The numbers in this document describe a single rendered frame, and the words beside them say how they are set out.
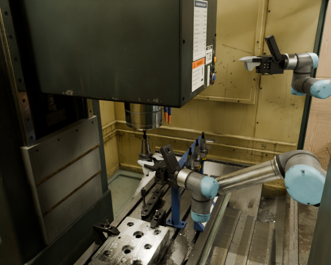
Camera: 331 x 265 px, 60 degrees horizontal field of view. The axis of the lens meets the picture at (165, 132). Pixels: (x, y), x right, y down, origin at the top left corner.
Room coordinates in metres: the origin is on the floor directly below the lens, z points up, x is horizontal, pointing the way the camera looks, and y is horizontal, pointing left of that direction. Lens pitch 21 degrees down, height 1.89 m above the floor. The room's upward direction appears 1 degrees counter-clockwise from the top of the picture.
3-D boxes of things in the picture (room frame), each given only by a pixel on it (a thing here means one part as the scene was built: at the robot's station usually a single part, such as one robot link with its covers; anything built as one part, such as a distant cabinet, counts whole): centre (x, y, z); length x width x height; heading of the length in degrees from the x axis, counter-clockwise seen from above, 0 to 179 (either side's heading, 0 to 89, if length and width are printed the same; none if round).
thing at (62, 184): (1.29, 0.49, 1.16); 0.48 x 0.05 x 0.51; 156
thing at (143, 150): (1.12, 0.09, 1.40); 0.04 x 0.04 x 0.07
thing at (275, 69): (1.33, -0.49, 1.70); 0.12 x 0.08 x 0.09; 96
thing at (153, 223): (1.14, 0.05, 0.97); 0.13 x 0.03 x 0.15; 156
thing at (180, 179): (0.98, -0.08, 1.31); 0.08 x 0.05 x 0.08; 140
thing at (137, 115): (1.11, 0.08, 1.56); 0.16 x 0.16 x 0.12
